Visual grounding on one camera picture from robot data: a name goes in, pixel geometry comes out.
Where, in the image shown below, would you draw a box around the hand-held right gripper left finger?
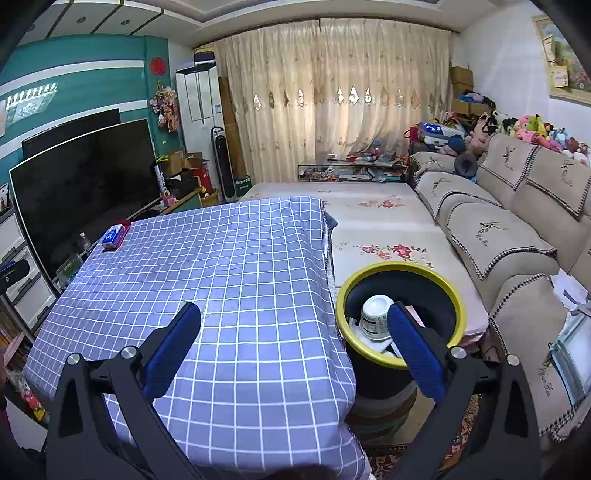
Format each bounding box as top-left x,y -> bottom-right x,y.
46,302 -> 202,480

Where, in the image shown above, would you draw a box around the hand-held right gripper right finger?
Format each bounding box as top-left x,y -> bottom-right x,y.
387,301 -> 543,480

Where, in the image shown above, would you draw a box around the white green-label milk bottle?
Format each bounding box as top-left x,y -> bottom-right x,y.
360,295 -> 395,342

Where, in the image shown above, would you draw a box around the yellow-rimmed black bin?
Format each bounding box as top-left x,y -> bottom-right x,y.
335,262 -> 466,416

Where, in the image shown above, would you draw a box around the white drawer cabinet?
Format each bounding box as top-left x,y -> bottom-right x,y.
0,208 -> 58,333

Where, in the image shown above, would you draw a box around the blue checkered tablecloth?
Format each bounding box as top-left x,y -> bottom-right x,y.
23,195 -> 370,480

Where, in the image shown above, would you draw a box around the round striped stool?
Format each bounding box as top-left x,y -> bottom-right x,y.
346,383 -> 419,446

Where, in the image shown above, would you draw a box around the blue tissue pack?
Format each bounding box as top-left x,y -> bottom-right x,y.
100,224 -> 125,247

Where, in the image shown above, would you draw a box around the large black television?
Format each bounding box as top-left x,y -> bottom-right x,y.
9,119 -> 160,278

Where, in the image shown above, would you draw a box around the white floral mat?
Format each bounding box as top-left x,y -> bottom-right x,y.
238,181 -> 490,342

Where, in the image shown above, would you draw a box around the beige sofa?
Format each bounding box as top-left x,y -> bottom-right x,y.
409,133 -> 591,444

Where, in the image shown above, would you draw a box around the papers in clear bag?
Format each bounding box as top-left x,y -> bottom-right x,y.
549,272 -> 591,402

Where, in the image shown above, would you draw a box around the cluttered glass coffee table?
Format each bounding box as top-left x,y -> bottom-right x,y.
297,154 -> 409,183

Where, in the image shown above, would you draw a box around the dark round cushion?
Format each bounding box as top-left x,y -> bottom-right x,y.
455,152 -> 478,178

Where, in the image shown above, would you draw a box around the open cardboard box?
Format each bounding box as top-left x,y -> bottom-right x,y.
157,150 -> 211,176

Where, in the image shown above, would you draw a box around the black tower fan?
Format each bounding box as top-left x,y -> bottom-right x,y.
211,126 -> 234,204

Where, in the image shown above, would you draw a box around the pile of bags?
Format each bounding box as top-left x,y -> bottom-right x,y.
406,117 -> 472,155

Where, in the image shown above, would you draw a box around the hanging flower decoration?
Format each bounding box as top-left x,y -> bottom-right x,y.
148,83 -> 179,134

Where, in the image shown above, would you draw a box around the pile of plush toys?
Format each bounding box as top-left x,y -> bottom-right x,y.
471,111 -> 591,167

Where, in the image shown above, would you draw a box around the white standing air conditioner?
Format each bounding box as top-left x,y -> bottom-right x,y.
175,65 -> 222,185

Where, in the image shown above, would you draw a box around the cream embroidered curtain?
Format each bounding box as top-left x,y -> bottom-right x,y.
213,18 -> 455,185

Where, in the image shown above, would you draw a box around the stack of cardboard boxes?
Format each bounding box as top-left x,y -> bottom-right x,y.
450,66 -> 485,116

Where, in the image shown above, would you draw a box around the black wall screen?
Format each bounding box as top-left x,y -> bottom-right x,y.
21,108 -> 122,160

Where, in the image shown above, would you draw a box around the crystal wall decoration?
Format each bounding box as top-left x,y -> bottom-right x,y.
4,83 -> 58,123

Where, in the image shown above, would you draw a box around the framed wall picture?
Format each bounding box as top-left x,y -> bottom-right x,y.
531,14 -> 591,100

